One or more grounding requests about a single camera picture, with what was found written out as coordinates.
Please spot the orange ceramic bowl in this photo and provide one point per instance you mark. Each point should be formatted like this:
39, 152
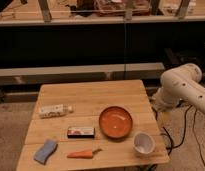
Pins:
115, 122

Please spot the small red white box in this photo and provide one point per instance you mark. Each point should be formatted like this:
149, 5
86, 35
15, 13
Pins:
81, 132

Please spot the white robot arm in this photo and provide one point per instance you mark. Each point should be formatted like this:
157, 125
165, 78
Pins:
180, 83

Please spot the orange toy carrot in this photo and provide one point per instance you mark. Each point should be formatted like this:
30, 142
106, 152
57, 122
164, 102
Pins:
87, 154

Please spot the white paper cup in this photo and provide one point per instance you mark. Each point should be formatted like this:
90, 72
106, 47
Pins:
144, 144

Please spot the metal shelf rack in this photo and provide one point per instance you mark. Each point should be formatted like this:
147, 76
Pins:
58, 41

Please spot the blue sponge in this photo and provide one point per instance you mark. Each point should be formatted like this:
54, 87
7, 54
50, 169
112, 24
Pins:
45, 151

